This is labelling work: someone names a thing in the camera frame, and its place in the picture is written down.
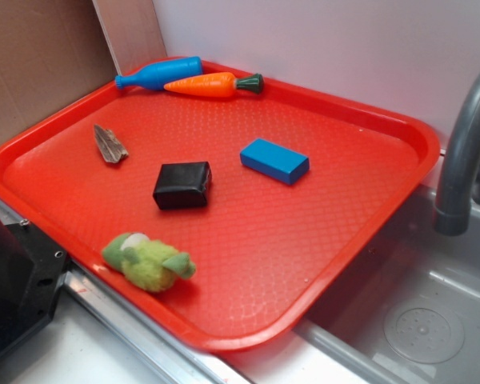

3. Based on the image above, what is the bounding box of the grey toy sink basin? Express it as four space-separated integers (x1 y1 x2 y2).
296 187 480 383

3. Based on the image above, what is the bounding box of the blue rectangular block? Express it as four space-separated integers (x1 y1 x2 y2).
240 138 310 185

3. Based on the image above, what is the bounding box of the blue toy bottle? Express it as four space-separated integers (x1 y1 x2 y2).
115 56 203 91

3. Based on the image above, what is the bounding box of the brown wood piece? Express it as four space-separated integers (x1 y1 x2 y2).
94 124 129 164

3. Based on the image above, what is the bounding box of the grey toy faucet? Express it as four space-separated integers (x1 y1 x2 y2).
433 74 480 236

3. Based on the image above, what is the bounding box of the orange toy carrot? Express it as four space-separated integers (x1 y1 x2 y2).
163 72 264 98

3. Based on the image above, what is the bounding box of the brown cardboard panel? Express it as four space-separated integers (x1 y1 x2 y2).
0 1 116 145

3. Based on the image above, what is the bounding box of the red plastic tray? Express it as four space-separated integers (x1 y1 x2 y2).
0 79 440 352

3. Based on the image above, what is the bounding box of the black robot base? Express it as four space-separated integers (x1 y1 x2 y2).
0 219 69 359

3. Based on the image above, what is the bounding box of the green plush toy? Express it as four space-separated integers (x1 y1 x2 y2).
102 232 197 293

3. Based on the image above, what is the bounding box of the black rectangular block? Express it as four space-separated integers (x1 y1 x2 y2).
153 162 212 210

